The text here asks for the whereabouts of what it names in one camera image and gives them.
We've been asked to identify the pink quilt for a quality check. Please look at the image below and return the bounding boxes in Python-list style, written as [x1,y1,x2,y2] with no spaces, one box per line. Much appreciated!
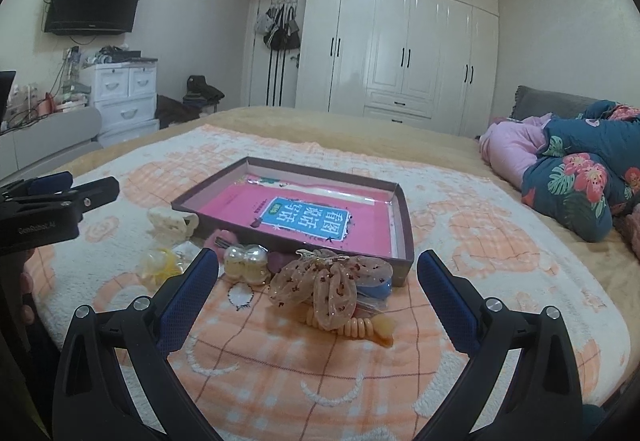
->
[480,113,552,191]

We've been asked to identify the earring card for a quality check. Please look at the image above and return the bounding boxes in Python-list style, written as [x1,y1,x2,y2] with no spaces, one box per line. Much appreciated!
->
[171,241,202,271]

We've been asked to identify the pink sheer polka-dot bow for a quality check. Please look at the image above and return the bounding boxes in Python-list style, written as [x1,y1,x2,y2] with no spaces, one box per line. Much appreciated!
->
[268,249,394,339]

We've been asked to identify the wall-mounted black television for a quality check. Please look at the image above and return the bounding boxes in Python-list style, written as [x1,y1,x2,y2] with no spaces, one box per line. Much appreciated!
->
[43,0,139,36]

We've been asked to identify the white drawer cabinet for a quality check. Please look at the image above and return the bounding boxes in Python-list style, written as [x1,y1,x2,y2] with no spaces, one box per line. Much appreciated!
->
[79,61,160,148]

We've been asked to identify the person's left hand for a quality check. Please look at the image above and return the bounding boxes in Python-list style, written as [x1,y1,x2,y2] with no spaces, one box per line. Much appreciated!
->
[1,249,35,325]

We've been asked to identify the white glossy wardrobe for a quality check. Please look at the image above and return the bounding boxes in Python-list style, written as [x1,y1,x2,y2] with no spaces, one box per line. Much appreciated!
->
[293,0,499,138]

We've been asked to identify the pink book blue label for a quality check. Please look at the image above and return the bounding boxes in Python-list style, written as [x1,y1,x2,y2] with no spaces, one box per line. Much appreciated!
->
[184,174,396,257]

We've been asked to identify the cream hair claw clip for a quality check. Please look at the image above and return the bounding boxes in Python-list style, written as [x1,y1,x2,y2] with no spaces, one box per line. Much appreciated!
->
[146,207,200,246]

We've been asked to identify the yellow plastic bracelet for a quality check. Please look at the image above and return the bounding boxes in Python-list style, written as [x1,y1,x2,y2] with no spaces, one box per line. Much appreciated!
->
[138,247,184,281]

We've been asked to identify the shallow purple cardboard tray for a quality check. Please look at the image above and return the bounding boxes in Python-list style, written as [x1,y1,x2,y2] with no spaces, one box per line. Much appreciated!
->
[171,156,414,287]

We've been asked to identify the pile of dark clothes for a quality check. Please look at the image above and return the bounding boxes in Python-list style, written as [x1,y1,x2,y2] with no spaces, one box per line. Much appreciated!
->
[155,75,224,129]

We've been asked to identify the grey headboard cushion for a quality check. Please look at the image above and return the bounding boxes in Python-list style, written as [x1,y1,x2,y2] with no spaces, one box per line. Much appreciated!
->
[510,85,596,120]

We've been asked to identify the peach spiral hair tie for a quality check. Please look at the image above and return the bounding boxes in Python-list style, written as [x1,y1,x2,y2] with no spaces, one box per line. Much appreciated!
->
[304,307,396,347]

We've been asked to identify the blue hair clip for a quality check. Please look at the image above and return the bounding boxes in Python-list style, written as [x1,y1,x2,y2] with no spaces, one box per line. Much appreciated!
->
[356,279,393,301]

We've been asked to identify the floral navy quilt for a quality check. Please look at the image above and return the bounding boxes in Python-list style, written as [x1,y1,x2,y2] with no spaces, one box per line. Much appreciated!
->
[521,100,639,243]

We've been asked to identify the white bedroom door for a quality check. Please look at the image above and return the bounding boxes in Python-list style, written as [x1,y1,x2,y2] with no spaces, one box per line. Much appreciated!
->
[241,0,306,109]

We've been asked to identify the tan bed cover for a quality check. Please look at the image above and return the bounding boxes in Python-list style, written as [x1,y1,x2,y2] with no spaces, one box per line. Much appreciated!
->
[35,108,639,414]

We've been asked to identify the hanging bags on door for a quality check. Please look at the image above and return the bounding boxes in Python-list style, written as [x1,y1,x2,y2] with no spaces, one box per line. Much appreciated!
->
[254,4,302,51]

